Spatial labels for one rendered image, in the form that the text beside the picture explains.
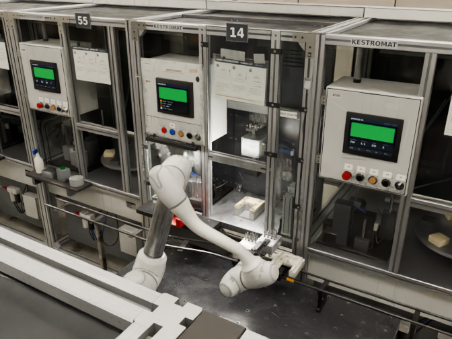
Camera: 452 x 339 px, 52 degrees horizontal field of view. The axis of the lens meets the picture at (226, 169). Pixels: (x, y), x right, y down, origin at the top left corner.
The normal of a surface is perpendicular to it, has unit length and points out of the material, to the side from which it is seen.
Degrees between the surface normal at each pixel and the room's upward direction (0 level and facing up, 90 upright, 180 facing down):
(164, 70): 90
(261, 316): 0
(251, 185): 90
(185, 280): 0
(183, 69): 90
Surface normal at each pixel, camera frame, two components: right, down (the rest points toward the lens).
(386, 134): -0.51, 0.35
